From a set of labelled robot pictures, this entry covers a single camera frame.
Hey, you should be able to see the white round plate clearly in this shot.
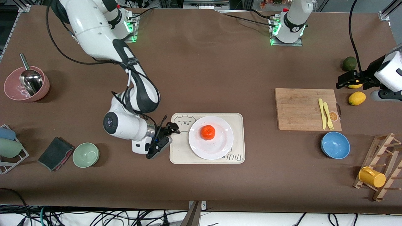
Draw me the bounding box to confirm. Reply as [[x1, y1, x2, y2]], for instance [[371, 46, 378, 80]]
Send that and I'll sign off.
[[188, 116, 234, 160]]

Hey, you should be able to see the dark green lime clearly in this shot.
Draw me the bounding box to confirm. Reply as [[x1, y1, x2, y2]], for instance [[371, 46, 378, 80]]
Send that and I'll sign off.
[[342, 56, 357, 72]]

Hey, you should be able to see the cream bear print tray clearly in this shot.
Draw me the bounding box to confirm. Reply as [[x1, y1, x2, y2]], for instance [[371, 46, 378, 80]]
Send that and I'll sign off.
[[169, 112, 246, 164]]

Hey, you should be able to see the yellow plastic fork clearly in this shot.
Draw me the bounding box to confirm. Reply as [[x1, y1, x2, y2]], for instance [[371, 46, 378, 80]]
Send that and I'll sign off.
[[323, 102, 334, 131]]

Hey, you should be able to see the yellow plastic knife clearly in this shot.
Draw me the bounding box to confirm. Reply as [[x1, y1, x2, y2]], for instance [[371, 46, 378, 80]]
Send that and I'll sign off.
[[318, 98, 327, 130]]

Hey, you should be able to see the bamboo cutting board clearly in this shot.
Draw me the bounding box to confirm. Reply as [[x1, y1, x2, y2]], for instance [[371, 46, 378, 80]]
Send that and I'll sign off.
[[275, 88, 342, 131]]

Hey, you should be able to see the blue plastic bowl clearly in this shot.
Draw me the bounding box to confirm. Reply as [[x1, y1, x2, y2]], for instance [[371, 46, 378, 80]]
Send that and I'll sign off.
[[321, 132, 350, 159]]

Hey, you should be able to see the light green bowl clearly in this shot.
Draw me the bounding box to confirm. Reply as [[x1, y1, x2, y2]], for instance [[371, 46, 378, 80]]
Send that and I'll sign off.
[[73, 143, 100, 168]]

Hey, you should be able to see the wooden peg drying rack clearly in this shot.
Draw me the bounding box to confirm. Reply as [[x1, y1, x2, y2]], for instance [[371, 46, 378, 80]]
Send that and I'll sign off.
[[353, 133, 402, 202]]

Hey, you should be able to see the yellow plastic mug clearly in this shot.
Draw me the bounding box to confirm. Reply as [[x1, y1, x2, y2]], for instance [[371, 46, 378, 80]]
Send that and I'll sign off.
[[358, 166, 386, 188]]

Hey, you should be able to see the red folded cloth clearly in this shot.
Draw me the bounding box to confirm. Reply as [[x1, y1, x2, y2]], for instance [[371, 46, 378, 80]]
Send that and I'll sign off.
[[53, 148, 75, 172]]

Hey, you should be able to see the dark grey folded cloth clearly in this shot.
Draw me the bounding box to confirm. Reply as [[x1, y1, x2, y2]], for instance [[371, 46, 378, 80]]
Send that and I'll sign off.
[[38, 137, 75, 172]]

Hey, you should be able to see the metal ladle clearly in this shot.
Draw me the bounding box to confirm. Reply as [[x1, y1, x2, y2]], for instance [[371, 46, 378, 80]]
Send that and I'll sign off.
[[19, 53, 43, 95]]

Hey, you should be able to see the green cup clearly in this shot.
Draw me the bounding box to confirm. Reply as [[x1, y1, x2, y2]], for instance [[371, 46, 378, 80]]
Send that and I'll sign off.
[[0, 138, 23, 158]]

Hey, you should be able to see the pink bowl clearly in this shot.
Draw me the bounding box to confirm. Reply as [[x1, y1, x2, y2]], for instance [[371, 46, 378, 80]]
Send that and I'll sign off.
[[4, 66, 50, 102]]

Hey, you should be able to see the blue cup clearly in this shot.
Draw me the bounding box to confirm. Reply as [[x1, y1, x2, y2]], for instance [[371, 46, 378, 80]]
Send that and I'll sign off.
[[0, 127, 16, 141]]

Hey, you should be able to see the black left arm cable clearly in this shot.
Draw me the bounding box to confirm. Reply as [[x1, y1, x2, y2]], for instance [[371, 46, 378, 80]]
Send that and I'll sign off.
[[348, 0, 365, 73]]

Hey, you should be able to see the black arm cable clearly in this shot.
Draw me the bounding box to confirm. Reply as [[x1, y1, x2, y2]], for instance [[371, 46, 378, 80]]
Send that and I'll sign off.
[[46, 0, 164, 126], [348, 0, 365, 73]]

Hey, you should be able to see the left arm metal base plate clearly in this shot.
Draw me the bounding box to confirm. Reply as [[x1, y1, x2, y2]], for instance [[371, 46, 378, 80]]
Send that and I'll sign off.
[[269, 17, 303, 47]]

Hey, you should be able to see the metal table edge bracket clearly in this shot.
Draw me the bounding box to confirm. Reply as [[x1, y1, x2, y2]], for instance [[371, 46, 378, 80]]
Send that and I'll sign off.
[[188, 200, 207, 226]]

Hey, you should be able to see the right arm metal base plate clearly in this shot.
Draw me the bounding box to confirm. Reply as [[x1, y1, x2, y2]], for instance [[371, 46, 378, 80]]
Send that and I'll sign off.
[[122, 14, 139, 43]]

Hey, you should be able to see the black left base cable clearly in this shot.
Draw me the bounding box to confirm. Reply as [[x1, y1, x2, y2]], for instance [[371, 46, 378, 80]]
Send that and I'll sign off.
[[220, 9, 274, 26]]

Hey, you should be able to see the black base cable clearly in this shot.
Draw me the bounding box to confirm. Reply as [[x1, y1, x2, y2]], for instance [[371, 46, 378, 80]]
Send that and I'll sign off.
[[127, 7, 154, 20], [220, 9, 274, 26]]

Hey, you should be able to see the black right base cable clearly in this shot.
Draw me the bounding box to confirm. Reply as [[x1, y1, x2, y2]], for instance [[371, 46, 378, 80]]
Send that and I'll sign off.
[[127, 7, 154, 20]]

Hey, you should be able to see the aluminium frame profile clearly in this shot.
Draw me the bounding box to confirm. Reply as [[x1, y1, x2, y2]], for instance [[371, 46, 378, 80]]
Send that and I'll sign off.
[[183, 0, 230, 10]]

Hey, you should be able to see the white wire cup rack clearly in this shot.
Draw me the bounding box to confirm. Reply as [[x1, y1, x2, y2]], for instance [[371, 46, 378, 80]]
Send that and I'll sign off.
[[0, 124, 29, 175]]

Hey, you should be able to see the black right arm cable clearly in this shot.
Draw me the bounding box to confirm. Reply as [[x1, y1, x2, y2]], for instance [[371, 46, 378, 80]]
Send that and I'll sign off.
[[46, 0, 164, 126]]

